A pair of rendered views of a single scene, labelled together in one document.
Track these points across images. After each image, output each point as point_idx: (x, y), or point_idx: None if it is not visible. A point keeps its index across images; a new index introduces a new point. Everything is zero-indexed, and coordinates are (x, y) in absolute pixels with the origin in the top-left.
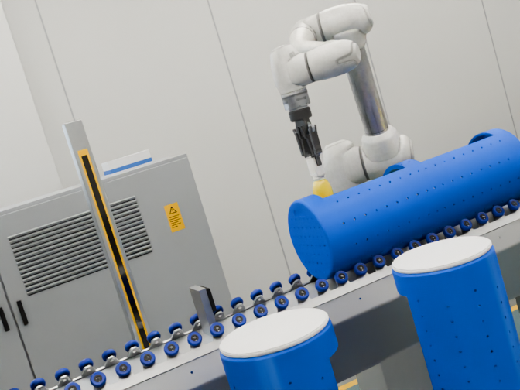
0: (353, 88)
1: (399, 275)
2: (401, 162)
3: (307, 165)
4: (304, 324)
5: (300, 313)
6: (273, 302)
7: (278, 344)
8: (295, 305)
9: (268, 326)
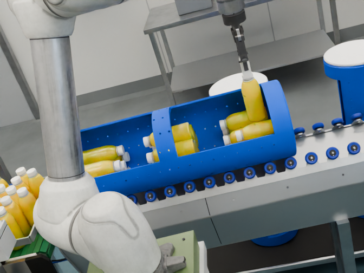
0: (75, 95)
1: (268, 80)
2: (160, 112)
3: (249, 66)
4: (338, 50)
5: (336, 58)
6: (341, 153)
7: (355, 40)
8: (326, 136)
9: (356, 53)
